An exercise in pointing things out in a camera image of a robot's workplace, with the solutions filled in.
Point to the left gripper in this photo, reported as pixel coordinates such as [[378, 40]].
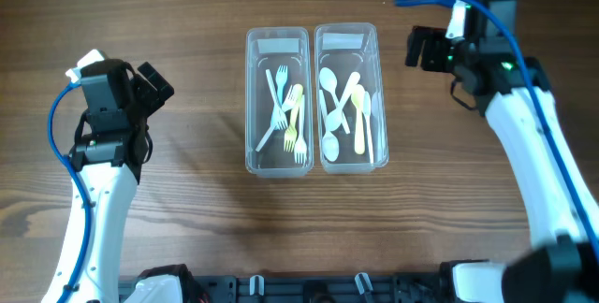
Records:
[[153, 99]]

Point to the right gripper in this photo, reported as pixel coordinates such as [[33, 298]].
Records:
[[432, 61]]

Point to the yellow plastic spoon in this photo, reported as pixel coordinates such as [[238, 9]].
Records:
[[357, 99]]

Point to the white fork handle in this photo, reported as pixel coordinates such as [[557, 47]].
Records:
[[278, 116]]

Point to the light blue plastic fork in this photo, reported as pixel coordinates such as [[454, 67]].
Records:
[[281, 80]]

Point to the white fork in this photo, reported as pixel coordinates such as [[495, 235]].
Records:
[[266, 137]]

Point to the yellow plastic fork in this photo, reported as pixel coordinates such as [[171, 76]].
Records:
[[292, 103]]

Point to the white fork diagonal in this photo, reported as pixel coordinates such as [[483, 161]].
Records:
[[300, 150]]

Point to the translucent white spoon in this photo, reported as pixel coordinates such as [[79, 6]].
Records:
[[330, 144]]

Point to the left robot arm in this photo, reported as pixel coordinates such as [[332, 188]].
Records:
[[89, 262]]

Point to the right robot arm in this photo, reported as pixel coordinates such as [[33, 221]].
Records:
[[513, 94]]

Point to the right clear plastic container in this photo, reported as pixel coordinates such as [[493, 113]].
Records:
[[345, 48]]

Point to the clear plastic container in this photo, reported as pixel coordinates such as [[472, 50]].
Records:
[[345, 48], [268, 48]]

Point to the left clear plastic container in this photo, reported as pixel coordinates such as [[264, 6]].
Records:
[[268, 48]]

